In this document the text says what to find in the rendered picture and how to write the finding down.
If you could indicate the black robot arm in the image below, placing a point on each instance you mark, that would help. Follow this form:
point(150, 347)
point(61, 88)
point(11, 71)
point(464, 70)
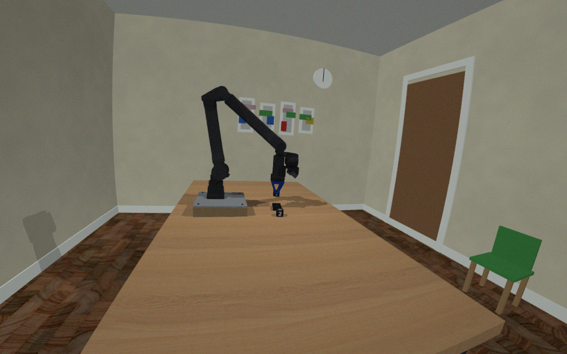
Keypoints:
point(220, 169)

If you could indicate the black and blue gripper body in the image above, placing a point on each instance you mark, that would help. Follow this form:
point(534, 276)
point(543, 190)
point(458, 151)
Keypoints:
point(274, 175)

